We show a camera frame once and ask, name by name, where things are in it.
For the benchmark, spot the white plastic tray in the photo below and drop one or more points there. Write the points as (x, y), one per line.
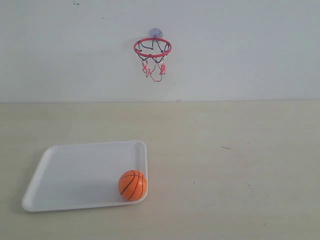
(84, 176)

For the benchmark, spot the clear suction cup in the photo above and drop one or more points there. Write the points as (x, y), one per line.
(155, 33)

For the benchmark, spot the small orange basketball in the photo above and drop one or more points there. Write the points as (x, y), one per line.
(132, 185)

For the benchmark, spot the red mini basketball hoop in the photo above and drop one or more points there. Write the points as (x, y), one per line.
(152, 52)

